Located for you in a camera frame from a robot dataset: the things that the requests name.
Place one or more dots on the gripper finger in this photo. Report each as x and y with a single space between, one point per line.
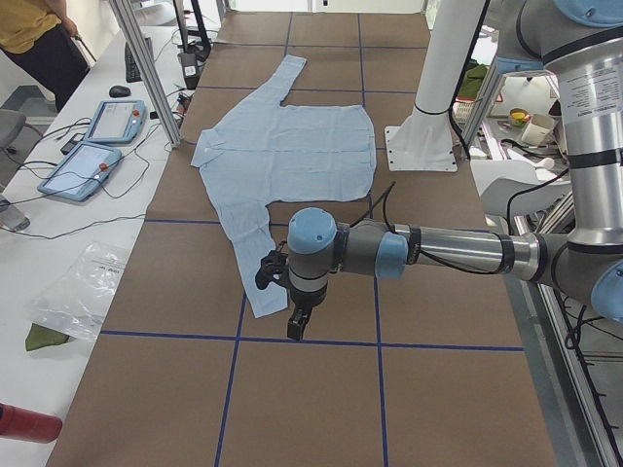
297 324

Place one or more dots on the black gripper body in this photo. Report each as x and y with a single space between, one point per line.
306 301

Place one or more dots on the light blue button shirt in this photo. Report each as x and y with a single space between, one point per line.
263 151

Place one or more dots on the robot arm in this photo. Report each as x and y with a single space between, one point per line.
580 42

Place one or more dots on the clear plastic bag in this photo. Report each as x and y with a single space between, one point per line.
77 303

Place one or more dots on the white chair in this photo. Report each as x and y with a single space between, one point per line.
498 181

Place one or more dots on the near blue teach pendant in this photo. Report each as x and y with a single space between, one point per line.
81 172

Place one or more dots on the blue teach pendant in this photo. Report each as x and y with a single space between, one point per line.
81 172
116 122

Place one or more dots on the far blue teach pendant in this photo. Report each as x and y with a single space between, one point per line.
116 122

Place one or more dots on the green cloth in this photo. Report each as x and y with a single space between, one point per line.
40 337

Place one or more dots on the black computer mouse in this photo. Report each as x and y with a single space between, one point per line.
119 91

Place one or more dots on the black keyboard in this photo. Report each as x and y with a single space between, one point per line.
132 70

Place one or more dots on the red bottle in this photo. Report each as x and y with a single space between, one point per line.
25 425

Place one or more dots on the person in yellow shirt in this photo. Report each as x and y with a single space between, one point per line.
38 37

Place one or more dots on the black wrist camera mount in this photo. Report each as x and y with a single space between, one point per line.
273 269

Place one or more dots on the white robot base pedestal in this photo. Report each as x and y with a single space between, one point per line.
424 141

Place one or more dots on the aluminium frame post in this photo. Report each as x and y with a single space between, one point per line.
148 71

